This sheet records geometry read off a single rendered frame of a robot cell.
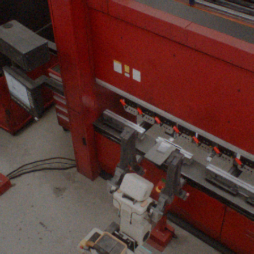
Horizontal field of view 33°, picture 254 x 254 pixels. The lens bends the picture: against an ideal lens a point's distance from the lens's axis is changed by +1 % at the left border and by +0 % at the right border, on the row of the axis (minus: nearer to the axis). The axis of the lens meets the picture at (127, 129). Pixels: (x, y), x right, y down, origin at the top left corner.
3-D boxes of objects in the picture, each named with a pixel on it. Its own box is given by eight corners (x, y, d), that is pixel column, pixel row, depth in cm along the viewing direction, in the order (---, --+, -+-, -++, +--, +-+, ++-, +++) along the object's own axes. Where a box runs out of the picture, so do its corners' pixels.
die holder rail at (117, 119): (103, 118, 450) (102, 111, 444) (107, 115, 453) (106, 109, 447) (142, 139, 428) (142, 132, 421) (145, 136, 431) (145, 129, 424)
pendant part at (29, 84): (10, 97, 422) (1, 67, 396) (20, 91, 428) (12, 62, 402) (37, 119, 398) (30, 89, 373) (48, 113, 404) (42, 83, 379)
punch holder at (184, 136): (176, 136, 387) (177, 123, 376) (181, 131, 392) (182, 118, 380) (190, 144, 381) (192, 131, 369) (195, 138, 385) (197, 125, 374)
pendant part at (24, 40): (11, 103, 437) (-11, 29, 377) (31, 92, 449) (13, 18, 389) (41, 128, 410) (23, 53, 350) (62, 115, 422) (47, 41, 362)
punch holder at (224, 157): (215, 157, 369) (217, 144, 358) (220, 151, 374) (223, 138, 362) (231, 165, 363) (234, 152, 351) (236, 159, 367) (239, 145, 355)
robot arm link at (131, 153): (123, 128, 334) (134, 134, 329) (127, 124, 337) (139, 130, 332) (125, 164, 364) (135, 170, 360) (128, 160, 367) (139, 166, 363)
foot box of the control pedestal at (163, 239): (145, 242, 445) (145, 236, 437) (159, 225, 459) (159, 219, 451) (161, 253, 437) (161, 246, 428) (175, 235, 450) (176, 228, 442)
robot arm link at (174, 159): (164, 156, 309) (176, 163, 305) (174, 147, 318) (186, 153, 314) (157, 199, 336) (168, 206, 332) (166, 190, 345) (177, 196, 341)
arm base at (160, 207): (149, 207, 331) (162, 215, 325) (154, 198, 331) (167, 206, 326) (153, 208, 338) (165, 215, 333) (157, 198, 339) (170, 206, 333)
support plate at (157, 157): (143, 156, 396) (143, 156, 396) (160, 140, 411) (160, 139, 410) (159, 165, 388) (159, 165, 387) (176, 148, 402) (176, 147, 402)
